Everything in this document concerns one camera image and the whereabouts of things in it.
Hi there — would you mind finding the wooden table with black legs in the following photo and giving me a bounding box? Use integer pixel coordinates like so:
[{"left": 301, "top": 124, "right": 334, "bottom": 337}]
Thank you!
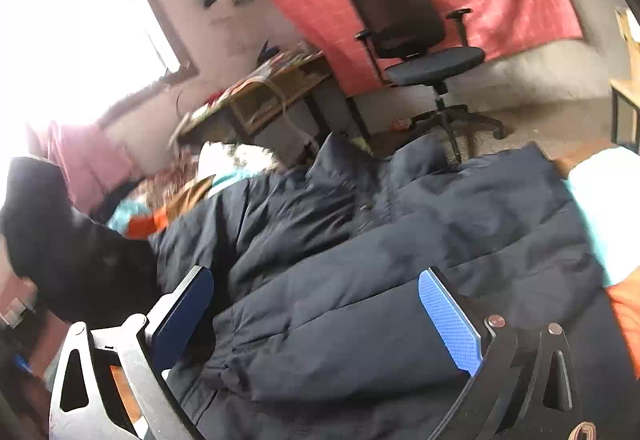
[{"left": 609, "top": 7, "right": 640, "bottom": 145}]

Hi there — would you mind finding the pink hanging garment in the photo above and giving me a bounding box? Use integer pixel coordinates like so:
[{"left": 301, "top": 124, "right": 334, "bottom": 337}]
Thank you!
[{"left": 27, "top": 120, "right": 136, "bottom": 215}]

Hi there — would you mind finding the blue and orange blanket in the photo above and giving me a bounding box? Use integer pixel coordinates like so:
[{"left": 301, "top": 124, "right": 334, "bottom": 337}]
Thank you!
[{"left": 107, "top": 142, "right": 640, "bottom": 381}]

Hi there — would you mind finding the bright window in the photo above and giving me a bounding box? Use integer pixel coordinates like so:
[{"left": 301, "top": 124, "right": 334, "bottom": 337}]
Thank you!
[{"left": 0, "top": 0, "right": 198, "bottom": 131}]

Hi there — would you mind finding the pile of books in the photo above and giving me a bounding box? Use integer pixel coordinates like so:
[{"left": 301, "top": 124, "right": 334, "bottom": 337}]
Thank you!
[{"left": 210, "top": 42, "right": 326, "bottom": 105}]

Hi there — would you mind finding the wooden desk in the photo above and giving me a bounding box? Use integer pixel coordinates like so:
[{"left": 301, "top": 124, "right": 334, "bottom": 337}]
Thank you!
[{"left": 170, "top": 52, "right": 371, "bottom": 155}]

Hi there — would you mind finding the white cable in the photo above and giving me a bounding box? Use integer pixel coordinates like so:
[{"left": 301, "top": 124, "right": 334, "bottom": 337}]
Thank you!
[{"left": 260, "top": 77, "right": 321, "bottom": 151}]

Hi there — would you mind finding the brown cushion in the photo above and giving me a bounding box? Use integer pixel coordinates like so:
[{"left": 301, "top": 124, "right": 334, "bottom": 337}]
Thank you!
[{"left": 550, "top": 140, "right": 621, "bottom": 178}]

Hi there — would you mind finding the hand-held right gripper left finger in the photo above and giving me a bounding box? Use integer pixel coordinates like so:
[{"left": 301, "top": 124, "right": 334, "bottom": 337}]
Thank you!
[{"left": 48, "top": 266, "right": 215, "bottom": 440}]

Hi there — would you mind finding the white floral pillow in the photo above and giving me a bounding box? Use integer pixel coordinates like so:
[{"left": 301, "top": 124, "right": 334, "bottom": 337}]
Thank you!
[{"left": 197, "top": 141, "right": 281, "bottom": 183}]

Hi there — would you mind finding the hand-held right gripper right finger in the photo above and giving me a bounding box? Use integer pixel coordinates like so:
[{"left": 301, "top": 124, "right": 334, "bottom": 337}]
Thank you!
[{"left": 419, "top": 267, "right": 587, "bottom": 440}]

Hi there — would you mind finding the black office chair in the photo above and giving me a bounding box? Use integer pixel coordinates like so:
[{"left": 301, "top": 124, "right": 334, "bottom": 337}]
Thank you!
[{"left": 347, "top": 0, "right": 506, "bottom": 163}]

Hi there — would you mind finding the navy puffer jacket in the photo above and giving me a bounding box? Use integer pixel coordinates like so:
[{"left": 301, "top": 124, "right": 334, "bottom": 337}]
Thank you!
[{"left": 147, "top": 132, "right": 636, "bottom": 440}]

